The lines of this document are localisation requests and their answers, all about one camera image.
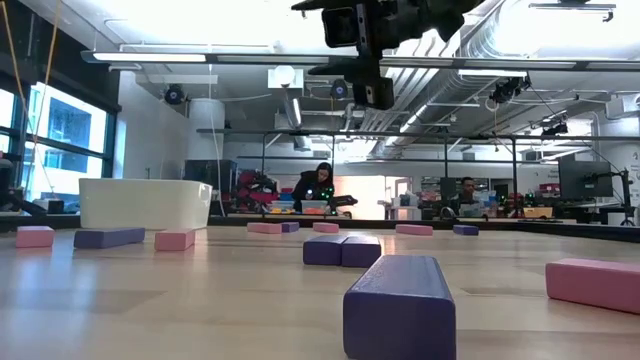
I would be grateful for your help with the black aluminium table frame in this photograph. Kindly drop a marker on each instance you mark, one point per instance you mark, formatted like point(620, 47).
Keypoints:
point(370, 222)

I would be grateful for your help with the black hanging camera cluster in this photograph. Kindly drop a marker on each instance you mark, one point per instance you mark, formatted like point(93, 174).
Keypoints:
point(507, 90)

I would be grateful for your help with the black distant frame rail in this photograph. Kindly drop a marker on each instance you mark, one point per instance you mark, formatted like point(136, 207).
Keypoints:
point(240, 131)

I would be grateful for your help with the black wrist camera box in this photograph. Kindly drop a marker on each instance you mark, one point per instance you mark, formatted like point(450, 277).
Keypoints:
point(341, 27)

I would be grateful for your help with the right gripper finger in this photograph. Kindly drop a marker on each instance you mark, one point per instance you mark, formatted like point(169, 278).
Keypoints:
point(345, 66)
point(330, 4)

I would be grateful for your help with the pink rectangular block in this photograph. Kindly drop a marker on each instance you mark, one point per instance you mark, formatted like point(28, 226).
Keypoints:
point(34, 237)
point(326, 228)
point(595, 287)
point(174, 240)
point(414, 230)
point(264, 228)

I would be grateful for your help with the clear storage tub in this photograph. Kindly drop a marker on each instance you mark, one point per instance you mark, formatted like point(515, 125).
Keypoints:
point(281, 205)
point(315, 206)

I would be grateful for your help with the black round ceiling device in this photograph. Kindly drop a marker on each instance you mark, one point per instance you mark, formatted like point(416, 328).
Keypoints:
point(339, 89)
point(174, 94)

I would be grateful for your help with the red equipment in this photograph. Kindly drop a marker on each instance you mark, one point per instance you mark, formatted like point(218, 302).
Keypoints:
point(252, 192)

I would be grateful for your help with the long linear light fixture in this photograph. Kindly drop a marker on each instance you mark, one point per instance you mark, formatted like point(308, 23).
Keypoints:
point(150, 57)

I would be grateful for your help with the white plastic bin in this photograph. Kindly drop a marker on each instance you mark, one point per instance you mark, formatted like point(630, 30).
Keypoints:
point(145, 205)

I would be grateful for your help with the white square ceiling fixture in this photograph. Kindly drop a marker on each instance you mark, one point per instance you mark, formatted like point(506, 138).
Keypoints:
point(285, 76)

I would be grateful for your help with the black computer monitor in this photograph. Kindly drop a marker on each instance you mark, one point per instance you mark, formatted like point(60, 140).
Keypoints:
point(585, 180)

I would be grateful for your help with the yellow box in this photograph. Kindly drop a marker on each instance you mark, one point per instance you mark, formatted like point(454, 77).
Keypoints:
point(537, 212)

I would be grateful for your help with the silver ceiling ducts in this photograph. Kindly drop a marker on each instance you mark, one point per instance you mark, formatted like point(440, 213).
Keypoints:
point(415, 95)

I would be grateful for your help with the person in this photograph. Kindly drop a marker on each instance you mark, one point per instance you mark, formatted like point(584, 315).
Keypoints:
point(467, 192)
point(312, 185)

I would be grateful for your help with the black cabinet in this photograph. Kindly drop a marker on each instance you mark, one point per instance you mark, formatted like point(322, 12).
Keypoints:
point(210, 175)

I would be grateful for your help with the distant robot with green lights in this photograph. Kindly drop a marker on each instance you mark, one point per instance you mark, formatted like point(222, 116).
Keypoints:
point(345, 201)

